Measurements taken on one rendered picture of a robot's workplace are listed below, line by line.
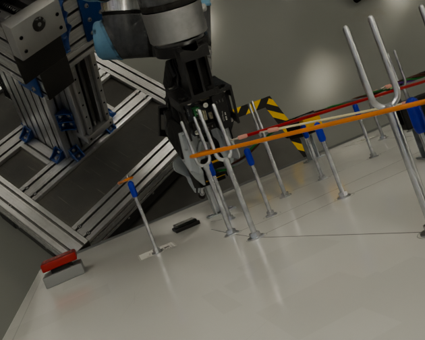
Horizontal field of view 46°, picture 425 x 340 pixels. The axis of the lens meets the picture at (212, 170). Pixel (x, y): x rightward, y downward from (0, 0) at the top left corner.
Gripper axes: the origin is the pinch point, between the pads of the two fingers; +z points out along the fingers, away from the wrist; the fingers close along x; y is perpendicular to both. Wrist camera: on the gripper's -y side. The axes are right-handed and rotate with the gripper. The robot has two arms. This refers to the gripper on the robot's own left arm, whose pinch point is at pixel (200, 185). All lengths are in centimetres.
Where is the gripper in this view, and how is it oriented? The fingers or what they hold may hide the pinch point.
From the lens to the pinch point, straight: 88.7
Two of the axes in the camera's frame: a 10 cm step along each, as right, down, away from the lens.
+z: 0.2, 10.0, -0.3
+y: -5.4, -0.2, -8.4
